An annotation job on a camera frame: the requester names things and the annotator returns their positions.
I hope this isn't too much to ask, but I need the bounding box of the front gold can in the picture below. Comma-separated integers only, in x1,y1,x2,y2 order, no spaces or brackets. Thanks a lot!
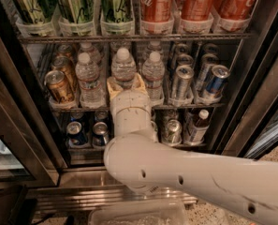
45,69,75,104

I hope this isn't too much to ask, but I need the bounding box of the front silver energy can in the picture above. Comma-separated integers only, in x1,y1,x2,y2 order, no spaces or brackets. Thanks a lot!
170,65,194,100

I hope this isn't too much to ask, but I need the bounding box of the left red Coca-Cola can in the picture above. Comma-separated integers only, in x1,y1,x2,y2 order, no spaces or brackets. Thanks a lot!
140,0,172,23

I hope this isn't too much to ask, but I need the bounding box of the front left blue Pepsi can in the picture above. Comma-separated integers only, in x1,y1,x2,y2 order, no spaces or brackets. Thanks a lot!
66,121,88,145

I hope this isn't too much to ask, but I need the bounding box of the green lacroix can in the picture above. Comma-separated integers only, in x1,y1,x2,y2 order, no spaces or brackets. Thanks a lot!
101,0,132,23
57,0,94,24
13,0,56,24

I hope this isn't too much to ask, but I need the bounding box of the middle green LaCroix can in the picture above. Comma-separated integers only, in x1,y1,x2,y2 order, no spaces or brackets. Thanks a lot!
57,0,94,24

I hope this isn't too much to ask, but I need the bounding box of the red coca-cola can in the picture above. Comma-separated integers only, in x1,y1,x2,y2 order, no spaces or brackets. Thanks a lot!
219,0,256,20
140,0,172,23
181,0,213,22

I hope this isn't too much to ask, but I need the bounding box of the gold can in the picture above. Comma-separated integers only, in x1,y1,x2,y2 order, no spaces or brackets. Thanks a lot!
56,44,75,60
45,69,75,104
51,56,78,92

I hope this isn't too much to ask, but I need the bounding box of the white soda can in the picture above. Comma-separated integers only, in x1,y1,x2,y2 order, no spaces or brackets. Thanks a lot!
162,109,179,124
162,119,182,143

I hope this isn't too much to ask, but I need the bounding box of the rear gold can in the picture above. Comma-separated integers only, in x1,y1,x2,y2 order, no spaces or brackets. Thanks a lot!
56,44,75,60

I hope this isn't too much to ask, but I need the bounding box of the silver energy can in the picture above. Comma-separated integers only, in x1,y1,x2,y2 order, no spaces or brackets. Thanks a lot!
170,53,194,75
170,65,194,100
168,43,190,61

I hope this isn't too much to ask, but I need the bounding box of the rear blue energy can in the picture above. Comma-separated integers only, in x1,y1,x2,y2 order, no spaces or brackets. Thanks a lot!
196,42,220,61

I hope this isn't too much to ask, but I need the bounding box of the front blue energy can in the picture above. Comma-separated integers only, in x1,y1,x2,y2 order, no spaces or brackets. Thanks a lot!
202,65,230,99

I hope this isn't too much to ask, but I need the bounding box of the left green LaCroix can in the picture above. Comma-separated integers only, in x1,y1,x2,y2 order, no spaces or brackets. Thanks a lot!
13,0,56,24

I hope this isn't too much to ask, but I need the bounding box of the stainless fridge base grille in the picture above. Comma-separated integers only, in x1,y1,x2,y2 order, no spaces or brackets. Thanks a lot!
25,162,198,218

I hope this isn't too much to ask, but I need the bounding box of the blue energy can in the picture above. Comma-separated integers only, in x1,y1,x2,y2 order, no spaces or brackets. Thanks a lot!
202,65,230,99
196,42,220,61
195,53,219,91

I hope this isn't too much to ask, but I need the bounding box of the wire shelf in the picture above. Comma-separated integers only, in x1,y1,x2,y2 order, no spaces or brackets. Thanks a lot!
51,103,226,113
18,33,256,44

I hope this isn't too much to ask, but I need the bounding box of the middle wire shelf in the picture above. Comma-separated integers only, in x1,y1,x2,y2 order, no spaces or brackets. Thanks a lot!
51,103,226,113

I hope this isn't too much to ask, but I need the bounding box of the brown drink bottle white cap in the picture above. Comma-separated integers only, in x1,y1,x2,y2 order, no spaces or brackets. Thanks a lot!
184,109,210,146

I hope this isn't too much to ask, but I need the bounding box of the upper wire shelf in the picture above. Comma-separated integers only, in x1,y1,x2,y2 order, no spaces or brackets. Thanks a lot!
18,33,256,44

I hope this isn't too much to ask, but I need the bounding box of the rear silver energy can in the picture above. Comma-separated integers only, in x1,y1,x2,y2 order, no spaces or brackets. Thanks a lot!
168,43,190,61

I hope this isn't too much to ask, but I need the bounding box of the blue pepsi can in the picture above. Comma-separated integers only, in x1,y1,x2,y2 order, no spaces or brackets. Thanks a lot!
93,122,109,147
66,121,88,145
94,111,110,125
70,112,89,132

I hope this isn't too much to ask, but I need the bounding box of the right green LaCroix can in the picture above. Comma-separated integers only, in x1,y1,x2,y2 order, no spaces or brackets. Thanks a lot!
101,0,132,23

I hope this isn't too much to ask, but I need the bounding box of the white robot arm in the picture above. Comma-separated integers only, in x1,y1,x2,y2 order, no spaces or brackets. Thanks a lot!
104,74,278,225

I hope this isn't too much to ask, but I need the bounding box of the fridge door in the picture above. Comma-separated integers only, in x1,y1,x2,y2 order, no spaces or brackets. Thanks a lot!
212,5,278,158
0,34,61,188

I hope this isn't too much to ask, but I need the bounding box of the front right white soda can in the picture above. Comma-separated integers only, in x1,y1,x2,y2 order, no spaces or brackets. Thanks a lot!
162,119,182,143

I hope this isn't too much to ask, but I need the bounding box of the fridge door left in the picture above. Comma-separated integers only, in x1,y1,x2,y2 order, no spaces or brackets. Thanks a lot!
0,34,61,188

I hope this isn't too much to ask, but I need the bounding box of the middle red Coca-Cola can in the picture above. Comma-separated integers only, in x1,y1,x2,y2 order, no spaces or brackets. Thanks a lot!
181,0,213,22

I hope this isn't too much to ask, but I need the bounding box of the right red Coca-Cola can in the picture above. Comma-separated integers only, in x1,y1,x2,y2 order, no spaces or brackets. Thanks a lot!
219,0,256,20

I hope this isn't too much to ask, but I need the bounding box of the fridge door right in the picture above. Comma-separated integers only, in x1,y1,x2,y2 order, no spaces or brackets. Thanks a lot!
212,5,278,158

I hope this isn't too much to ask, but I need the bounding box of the rear right white soda can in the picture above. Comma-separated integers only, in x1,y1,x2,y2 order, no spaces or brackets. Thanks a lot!
162,109,179,124

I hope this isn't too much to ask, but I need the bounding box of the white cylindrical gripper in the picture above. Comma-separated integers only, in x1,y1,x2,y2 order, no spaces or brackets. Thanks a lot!
107,73,154,139

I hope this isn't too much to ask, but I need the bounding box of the rear left blue Pepsi can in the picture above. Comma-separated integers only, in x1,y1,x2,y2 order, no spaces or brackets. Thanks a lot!
70,112,89,132

